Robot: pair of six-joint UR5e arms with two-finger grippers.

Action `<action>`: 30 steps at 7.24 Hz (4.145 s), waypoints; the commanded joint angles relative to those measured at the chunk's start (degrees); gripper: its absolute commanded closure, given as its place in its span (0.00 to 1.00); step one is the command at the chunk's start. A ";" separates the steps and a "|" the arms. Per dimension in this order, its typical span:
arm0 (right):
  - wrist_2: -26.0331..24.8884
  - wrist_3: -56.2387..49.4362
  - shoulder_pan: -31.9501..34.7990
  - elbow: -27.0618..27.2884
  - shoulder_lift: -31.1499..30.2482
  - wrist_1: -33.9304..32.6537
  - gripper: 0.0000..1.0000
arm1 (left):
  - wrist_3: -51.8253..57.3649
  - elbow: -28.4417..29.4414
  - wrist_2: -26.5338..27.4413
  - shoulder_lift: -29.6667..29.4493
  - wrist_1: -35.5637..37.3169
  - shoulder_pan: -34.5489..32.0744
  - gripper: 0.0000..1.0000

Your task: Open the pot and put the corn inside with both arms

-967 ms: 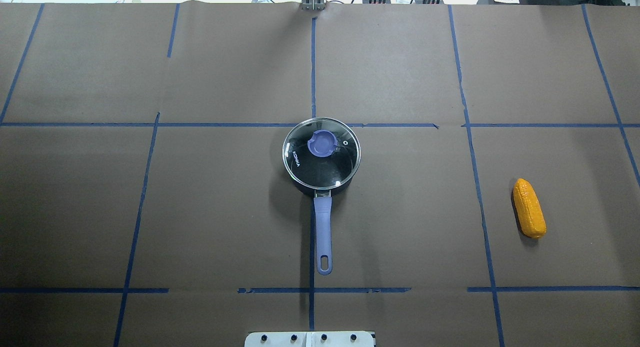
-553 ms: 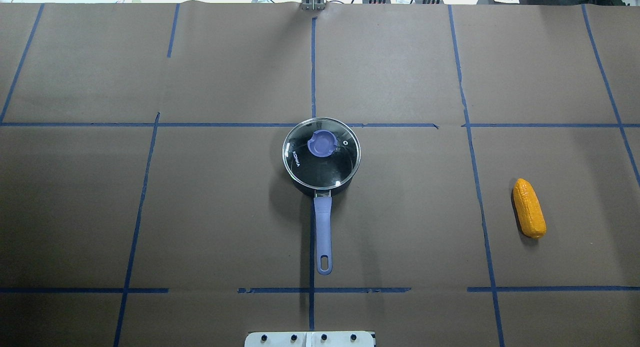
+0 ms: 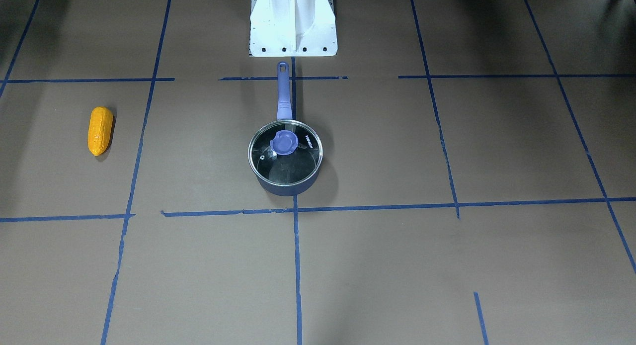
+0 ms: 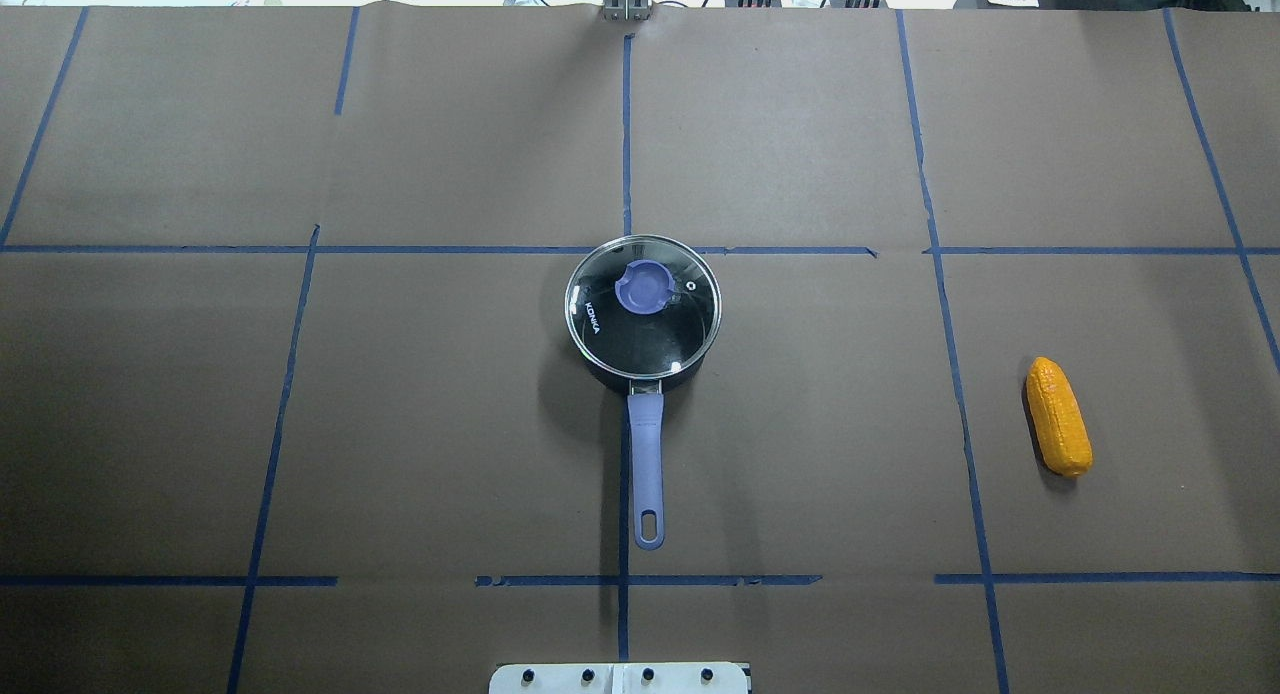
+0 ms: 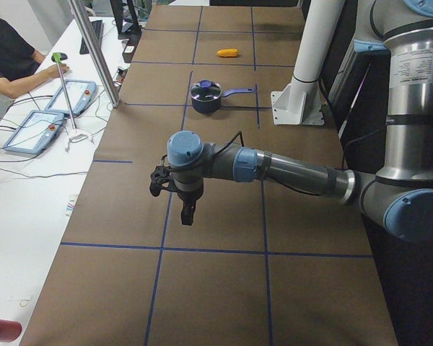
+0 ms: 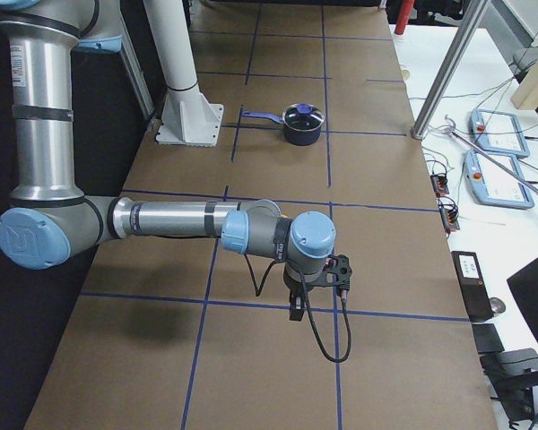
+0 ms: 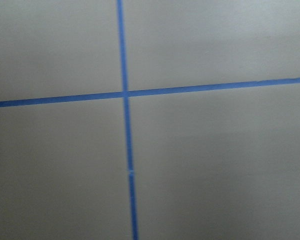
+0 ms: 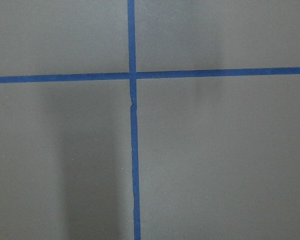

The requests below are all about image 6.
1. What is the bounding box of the orange connector board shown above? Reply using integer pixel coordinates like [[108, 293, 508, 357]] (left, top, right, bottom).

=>
[[438, 196, 460, 234], [430, 172, 449, 197]]

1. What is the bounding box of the glass lid blue knob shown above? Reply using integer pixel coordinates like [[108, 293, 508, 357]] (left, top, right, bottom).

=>
[[282, 103, 325, 131]]

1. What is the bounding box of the orange connector board near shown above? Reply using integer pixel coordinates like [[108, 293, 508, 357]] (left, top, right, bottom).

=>
[[438, 196, 460, 234]]

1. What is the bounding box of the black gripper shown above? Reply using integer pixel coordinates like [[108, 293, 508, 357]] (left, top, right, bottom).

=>
[[282, 266, 305, 321]]

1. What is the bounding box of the aluminium frame post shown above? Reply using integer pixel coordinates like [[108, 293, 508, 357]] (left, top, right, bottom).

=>
[[411, 0, 491, 140]]

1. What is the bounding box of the orange connector board far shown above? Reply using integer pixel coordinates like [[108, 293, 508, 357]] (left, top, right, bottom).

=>
[[430, 172, 449, 197]]

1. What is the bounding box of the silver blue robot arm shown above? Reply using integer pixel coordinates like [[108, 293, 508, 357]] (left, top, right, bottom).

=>
[[0, 31, 146, 336]]

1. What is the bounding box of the black power box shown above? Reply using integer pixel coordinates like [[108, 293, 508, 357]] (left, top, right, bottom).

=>
[[451, 251, 493, 323]]

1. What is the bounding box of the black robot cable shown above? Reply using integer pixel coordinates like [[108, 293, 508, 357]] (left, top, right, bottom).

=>
[[245, 254, 353, 362]]

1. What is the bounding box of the near teach pendant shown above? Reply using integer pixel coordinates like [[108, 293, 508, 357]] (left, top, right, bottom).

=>
[[464, 150, 534, 210]]

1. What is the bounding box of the far teach pendant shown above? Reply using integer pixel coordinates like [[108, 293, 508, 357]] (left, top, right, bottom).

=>
[[470, 108, 530, 159]]

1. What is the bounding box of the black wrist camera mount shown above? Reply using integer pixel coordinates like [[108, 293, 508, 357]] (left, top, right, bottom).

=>
[[315, 254, 352, 291]]

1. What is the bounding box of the dark blue saucepan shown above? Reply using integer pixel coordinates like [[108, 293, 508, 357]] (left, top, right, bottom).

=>
[[242, 103, 325, 146]]

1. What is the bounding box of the teach pendant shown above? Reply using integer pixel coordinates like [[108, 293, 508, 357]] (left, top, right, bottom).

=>
[[464, 150, 534, 210], [470, 108, 530, 159]]

